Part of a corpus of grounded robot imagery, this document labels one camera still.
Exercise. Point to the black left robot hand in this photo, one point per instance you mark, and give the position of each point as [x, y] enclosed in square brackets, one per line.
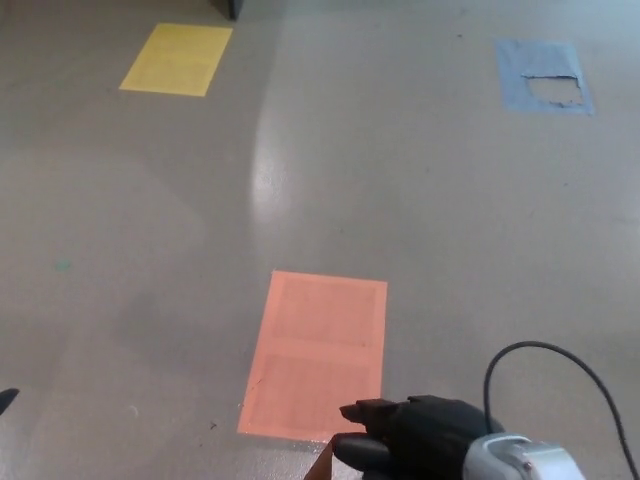
[7, 399]

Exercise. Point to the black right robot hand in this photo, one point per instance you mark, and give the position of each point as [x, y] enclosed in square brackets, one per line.
[430, 435]

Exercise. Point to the black air pump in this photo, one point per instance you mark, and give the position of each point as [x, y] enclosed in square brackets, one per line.
[361, 450]

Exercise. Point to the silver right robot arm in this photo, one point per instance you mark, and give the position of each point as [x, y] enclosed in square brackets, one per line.
[520, 460]

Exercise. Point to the brown cardboard box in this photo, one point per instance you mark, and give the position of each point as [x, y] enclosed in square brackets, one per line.
[322, 462]

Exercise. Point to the orange paper sheet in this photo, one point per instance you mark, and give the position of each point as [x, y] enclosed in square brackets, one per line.
[320, 350]

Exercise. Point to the yellow paper sheet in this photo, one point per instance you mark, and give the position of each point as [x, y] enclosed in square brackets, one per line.
[176, 59]

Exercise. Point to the torn blue paper sheet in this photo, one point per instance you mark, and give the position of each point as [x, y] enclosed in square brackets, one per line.
[537, 60]

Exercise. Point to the dark furniture base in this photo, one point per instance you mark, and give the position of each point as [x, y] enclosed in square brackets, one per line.
[231, 7]

